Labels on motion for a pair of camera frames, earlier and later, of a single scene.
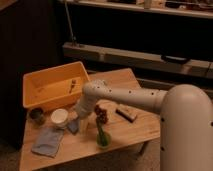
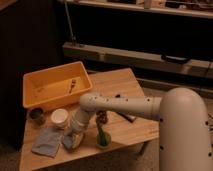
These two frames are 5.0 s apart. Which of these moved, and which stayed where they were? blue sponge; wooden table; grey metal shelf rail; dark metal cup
Moved: blue sponge
Stayed: wooden table; grey metal shelf rail; dark metal cup
